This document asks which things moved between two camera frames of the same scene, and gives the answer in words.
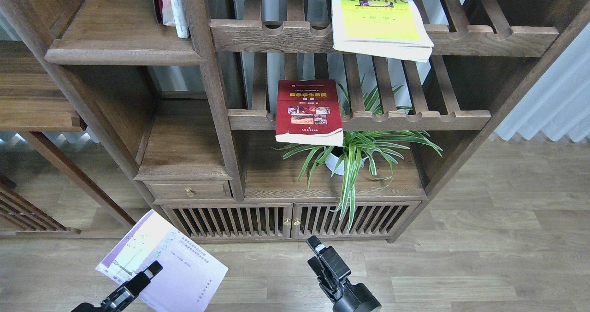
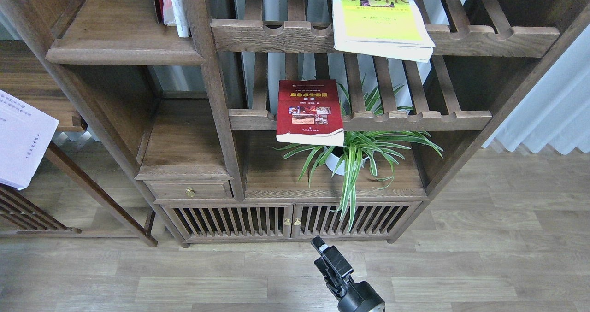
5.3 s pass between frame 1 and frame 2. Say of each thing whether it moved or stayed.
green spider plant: stayed
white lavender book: moved
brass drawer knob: stayed
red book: stayed
